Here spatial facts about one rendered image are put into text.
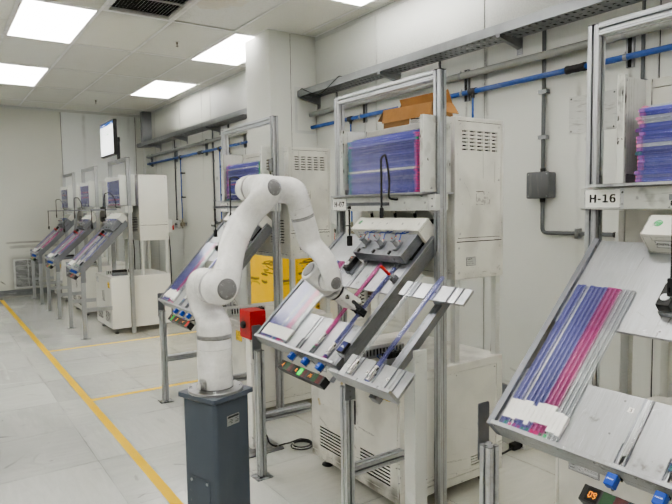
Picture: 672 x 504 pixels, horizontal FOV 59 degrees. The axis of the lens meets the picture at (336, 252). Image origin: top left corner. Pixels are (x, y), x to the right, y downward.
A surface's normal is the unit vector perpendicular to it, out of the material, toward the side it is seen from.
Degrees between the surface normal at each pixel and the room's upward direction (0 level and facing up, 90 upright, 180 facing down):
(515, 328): 90
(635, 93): 90
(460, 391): 90
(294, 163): 90
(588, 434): 45
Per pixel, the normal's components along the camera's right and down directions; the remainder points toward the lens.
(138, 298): 0.57, 0.05
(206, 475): -0.58, 0.07
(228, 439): 0.81, 0.04
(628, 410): -0.59, -0.67
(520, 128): -0.83, 0.05
